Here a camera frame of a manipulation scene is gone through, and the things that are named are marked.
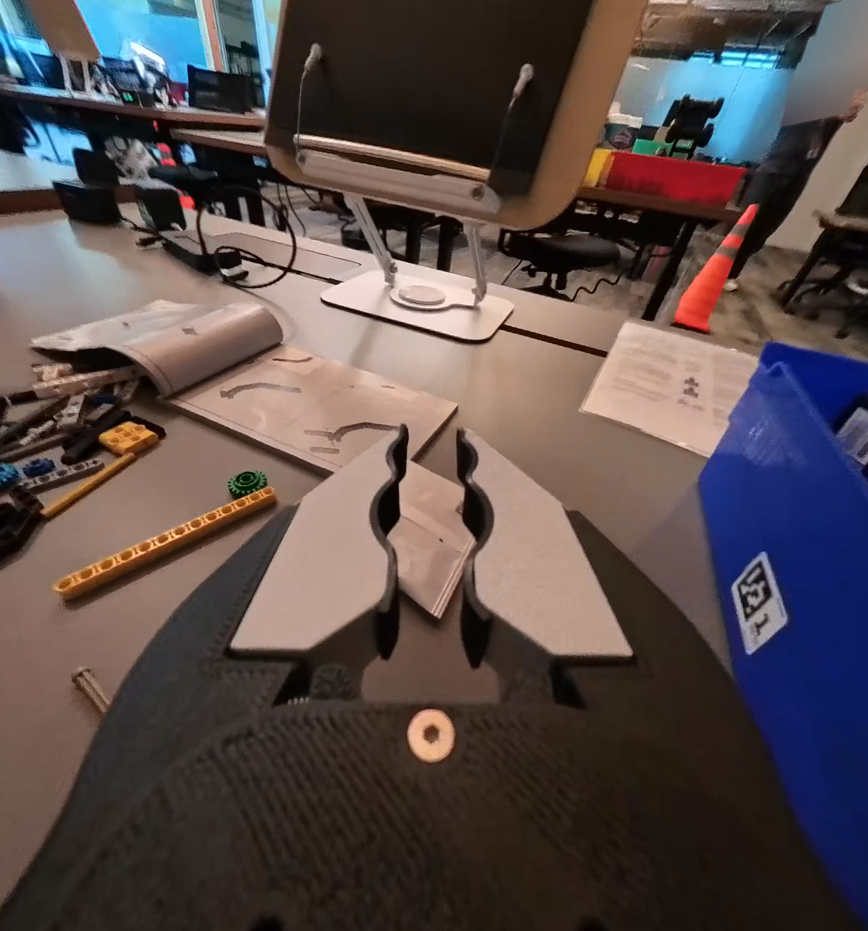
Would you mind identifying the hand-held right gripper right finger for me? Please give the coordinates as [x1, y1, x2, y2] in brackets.
[454, 428, 635, 669]

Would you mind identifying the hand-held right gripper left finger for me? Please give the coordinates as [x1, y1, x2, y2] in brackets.
[229, 424, 410, 661]

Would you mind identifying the white paper bag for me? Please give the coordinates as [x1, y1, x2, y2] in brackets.
[386, 462, 479, 619]

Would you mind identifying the long yellow lego beam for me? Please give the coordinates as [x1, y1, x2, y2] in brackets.
[52, 487, 278, 601]

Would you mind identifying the lego instruction booklet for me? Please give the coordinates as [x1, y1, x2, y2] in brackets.
[30, 302, 458, 477]

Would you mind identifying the yellow lego axle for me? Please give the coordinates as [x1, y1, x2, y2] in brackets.
[41, 452, 138, 519]

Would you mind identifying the pile of lego pieces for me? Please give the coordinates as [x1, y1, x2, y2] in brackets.
[0, 364, 166, 576]

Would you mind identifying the printed sheet in sleeve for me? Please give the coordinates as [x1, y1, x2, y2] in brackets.
[579, 320, 762, 458]

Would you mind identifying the metal bolt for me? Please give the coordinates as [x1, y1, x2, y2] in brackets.
[72, 667, 111, 714]

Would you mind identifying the blue labelled plastic bin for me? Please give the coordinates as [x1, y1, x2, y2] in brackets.
[698, 340, 868, 931]

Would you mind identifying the black office chair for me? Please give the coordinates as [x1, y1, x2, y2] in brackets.
[507, 233, 620, 295]

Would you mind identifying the orange traffic cone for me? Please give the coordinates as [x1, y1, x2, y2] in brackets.
[670, 204, 761, 334]

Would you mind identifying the black power adapter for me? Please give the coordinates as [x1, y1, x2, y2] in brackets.
[159, 231, 220, 273]

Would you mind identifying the dark printed packet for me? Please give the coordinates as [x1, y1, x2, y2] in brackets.
[834, 396, 868, 510]

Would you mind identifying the black charger cube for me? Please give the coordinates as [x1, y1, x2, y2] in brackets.
[52, 178, 122, 223]
[134, 182, 188, 232]

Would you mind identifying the red plastic bin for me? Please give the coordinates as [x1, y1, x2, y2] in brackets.
[605, 150, 748, 208]

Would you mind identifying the dark wooden chair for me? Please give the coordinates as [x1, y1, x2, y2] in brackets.
[779, 156, 868, 336]

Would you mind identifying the tan-edged laptop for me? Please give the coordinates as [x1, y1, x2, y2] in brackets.
[263, 0, 649, 230]

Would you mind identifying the yellow lego frame piece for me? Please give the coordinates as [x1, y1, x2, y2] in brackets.
[99, 422, 160, 457]

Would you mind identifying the black cable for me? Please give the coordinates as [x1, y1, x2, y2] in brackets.
[194, 204, 300, 288]

